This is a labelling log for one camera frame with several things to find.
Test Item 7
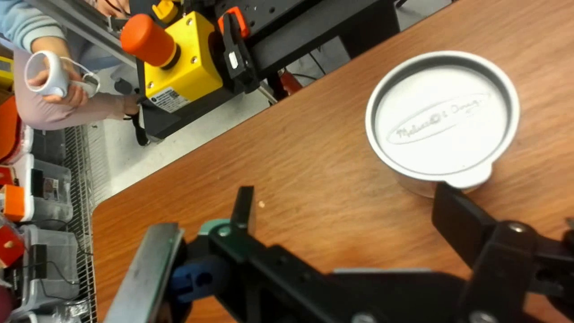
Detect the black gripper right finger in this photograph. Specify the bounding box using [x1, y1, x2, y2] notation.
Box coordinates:
[430, 181, 539, 301]

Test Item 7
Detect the red block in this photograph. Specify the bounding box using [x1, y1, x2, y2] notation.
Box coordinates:
[0, 224, 26, 267]

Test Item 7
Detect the orange block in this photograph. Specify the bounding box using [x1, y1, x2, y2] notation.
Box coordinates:
[1, 183, 34, 222]

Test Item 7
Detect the orange and black clamp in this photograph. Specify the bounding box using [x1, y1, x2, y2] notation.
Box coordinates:
[215, 5, 261, 95]

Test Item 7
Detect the grey metal mount bracket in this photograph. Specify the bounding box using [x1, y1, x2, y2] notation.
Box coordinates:
[104, 220, 186, 323]

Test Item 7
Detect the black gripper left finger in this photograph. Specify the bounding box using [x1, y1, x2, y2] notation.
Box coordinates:
[229, 184, 274, 265]

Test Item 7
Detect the person's light blue sleeve forearm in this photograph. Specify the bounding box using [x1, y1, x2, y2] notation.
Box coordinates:
[0, 0, 68, 55]

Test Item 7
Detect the person's hand holding controller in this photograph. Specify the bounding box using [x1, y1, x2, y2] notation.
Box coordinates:
[25, 35, 89, 109]

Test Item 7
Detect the orange-label can with silver lid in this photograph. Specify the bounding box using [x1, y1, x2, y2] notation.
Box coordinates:
[364, 48, 522, 199]

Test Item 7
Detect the person's pink trouser leg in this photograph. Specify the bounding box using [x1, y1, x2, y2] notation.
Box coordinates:
[10, 50, 141, 132]

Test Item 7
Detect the yellow emergency stop box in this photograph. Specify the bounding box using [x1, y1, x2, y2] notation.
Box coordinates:
[118, 10, 226, 114]

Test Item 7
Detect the white box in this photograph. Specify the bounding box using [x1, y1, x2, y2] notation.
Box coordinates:
[10, 152, 77, 226]

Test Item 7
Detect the wire shelf cart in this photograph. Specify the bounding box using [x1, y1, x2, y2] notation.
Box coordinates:
[28, 123, 100, 323]

